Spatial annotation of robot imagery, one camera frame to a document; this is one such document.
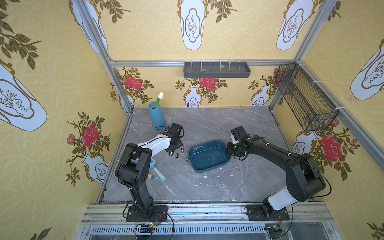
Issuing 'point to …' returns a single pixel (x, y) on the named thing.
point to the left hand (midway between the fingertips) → (175, 144)
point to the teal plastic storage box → (207, 156)
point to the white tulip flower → (160, 96)
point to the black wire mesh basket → (304, 100)
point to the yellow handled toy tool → (150, 176)
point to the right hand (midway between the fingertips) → (224, 152)
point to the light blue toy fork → (152, 165)
